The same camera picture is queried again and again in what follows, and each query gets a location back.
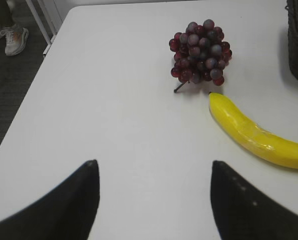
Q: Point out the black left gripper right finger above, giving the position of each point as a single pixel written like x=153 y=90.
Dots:
x=241 y=211

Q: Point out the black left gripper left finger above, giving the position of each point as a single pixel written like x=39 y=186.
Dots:
x=66 y=212

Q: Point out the yellow banana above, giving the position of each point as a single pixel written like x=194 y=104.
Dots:
x=250 y=136

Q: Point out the purple grape bunch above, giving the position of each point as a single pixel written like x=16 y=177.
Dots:
x=200 y=54

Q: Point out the white sneaker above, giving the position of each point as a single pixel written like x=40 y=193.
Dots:
x=16 y=37

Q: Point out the white metal frame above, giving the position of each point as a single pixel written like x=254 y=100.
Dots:
x=48 y=19

